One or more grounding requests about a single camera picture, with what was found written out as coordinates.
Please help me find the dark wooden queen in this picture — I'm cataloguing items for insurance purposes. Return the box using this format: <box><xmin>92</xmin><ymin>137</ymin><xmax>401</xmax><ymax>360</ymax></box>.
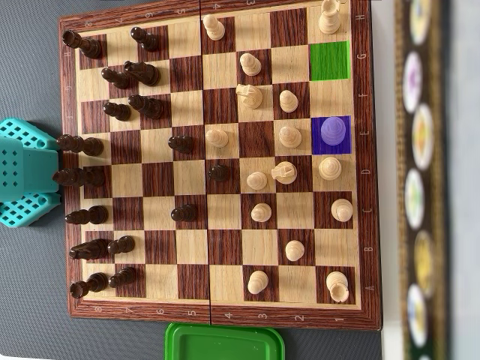
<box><xmin>52</xmin><ymin>166</ymin><xmax>107</xmax><ymax>188</ymax></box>

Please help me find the dark wooden bishop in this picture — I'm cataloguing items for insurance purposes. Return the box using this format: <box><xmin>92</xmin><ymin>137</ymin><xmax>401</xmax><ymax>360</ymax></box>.
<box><xmin>64</xmin><ymin>205</ymin><xmax>110</xmax><ymax>226</ymax></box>
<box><xmin>127</xmin><ymin>94</ymin><xmax>165</xmax><ymax>121</ymax></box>

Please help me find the green plastic tray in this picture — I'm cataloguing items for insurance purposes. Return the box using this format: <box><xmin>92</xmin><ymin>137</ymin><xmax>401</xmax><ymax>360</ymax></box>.
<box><xmin>164</xmin><ymin>321</ymin><xmax>286</xmax><ymax>360</ymax></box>

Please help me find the light wooden rook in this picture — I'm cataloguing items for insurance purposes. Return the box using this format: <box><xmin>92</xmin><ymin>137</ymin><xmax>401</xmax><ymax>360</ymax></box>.
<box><xmin>325</xmin><ymin>270</ymin><xmax>350</xmax><ymax>305</ymax></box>
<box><xmin>317</xmin><ymin>0</ymin><xmax>343</xmax><ymax>35</ymax></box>

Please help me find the dark wooden knight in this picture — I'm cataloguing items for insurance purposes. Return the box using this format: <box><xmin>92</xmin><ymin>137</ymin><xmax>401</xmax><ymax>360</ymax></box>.
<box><xmin>123</xmin><ymin>60</ymin><xmax>162</xmax><ymax>88</ymax></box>
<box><xmin>68</xmin><ymin>238</ymin><xmax>110</xmax><ymax>261</ymax></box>

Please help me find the wooden folding chessboard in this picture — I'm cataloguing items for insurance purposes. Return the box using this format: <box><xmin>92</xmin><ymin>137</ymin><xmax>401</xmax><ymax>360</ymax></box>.
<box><xmin>58</xmin><ymin>0</ymin><xmax>383</xmax><ymax>332</ymax></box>

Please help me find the light wooden king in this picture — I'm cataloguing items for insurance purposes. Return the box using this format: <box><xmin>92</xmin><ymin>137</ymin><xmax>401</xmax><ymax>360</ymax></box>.
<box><xmin>320</xmin><ymin>115</ymin><xmax>347</xmax><ymax>146</ymax></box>

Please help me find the patterned side strip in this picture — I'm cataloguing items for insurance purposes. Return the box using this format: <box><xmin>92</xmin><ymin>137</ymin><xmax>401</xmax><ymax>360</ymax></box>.
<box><xmin>393</xmin><ymin>0</ymin><xmax>453</xmax><ymax>360</ymax></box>

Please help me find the light wooden knight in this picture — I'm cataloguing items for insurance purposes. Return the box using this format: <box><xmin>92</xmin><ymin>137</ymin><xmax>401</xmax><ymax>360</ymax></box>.
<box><xmin>271</xmin><ymin>160</ymin><xmax>299</xmax><ymax>185</ymax></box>
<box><xmin>235</xmin><ymin>82</ymin><xmax>265</xmax><ymax>110</ymax></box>

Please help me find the teal perforated robot base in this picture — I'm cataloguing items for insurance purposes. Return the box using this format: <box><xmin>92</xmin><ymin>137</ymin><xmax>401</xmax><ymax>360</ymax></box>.
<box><xmin>0</xmin><ymin>118</ymin><xmax>63</xmax><ymax>228</ymax></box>

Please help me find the light wooden bishop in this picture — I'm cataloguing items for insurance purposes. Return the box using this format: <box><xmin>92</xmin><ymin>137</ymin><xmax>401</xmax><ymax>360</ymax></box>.
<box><xmin>330</xmin><ymin>198</ymin><xmax>355</xmax><ymax>224</ymax></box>
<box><xmin>277</xmin><ymin>124</ymin><xmax>303</xmax><ymax>149</ymax></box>

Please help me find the dark wooden rook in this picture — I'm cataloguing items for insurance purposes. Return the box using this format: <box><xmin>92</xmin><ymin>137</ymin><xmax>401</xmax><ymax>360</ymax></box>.
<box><xmin>69</xmin><ymin>271</ymin><xmax>109</xmax><ymax>300</ymax></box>
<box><xmin>61</xmin><ymin>29</ymin><xmax>104</xmax><ymax>60</ymax></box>

